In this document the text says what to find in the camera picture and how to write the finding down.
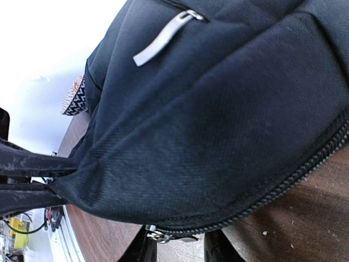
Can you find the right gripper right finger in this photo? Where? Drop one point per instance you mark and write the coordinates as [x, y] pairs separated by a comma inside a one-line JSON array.
[[217, 248]]

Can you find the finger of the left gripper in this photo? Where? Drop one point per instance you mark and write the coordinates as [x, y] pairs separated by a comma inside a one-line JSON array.
[[17, 198], [18, 162]]

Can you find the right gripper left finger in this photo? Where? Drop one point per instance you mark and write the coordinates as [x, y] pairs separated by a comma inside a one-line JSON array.
[[141, 249]]

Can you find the black student backpack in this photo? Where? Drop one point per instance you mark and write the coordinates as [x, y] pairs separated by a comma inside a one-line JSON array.
[[204, 111]]

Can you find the red patterned small bowl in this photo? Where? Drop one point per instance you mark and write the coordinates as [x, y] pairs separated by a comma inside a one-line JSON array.
[[75, 100]]

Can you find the front aluminium rail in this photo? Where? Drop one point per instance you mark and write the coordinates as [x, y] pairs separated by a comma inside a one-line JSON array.
[[64, 243]]

